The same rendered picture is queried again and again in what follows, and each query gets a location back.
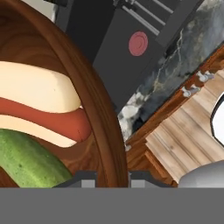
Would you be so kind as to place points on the brown wooden bowl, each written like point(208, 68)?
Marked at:
point(102, 116)

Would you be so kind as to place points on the hot dog in bun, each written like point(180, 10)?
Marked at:
point(35, 87)

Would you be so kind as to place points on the white round black-rimmed object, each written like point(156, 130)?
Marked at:
point(219, 116)

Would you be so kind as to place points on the brown wooden cupboard run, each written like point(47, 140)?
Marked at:
point(163, 115)

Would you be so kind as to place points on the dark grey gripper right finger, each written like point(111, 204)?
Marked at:
point(140, 180)

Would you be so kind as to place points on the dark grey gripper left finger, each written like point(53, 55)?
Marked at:
point(87, 180)

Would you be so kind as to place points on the green cucumber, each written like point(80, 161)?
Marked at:
point(26, 160)

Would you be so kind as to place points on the silver cupboard knob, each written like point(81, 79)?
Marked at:
point(190, 91)
point(205, 76)

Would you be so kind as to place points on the dark grey hob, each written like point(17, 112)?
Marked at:
point(122, 70)

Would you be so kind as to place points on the grey rounded object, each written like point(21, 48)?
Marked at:
point(204, 176)

